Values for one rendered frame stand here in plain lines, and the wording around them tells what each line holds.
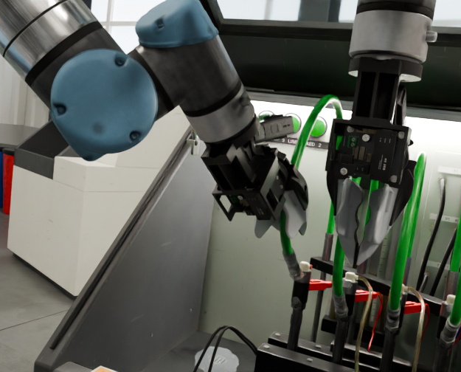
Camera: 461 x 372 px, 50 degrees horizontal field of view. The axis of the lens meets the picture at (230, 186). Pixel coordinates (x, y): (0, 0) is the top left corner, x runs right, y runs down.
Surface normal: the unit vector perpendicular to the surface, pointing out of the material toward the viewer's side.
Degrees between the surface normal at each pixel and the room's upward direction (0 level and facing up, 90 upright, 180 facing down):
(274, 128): 77
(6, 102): 90
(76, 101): 90
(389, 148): 90
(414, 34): 91
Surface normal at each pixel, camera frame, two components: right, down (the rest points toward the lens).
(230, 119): 0.40, 0.41
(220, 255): -0.39, 0.06
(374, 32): -0.65, 0.00
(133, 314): 0.91, 0.16
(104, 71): 0.20, 0.15
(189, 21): 0.60, 0.19
